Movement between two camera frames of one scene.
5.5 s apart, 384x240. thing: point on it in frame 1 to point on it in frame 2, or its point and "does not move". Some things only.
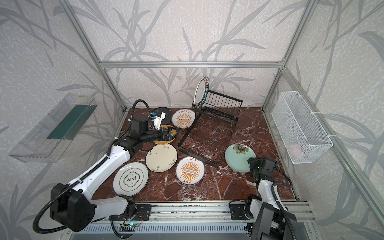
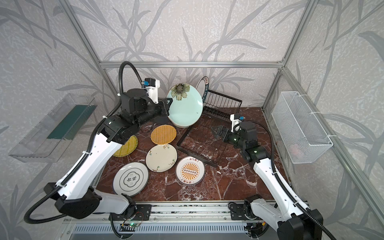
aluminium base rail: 193,212 does not move
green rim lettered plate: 201,91 does not move
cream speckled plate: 190,171 does not move
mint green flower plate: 236,157 to 186,105
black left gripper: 163,133 to 163,106
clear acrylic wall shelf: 48,139 does not move
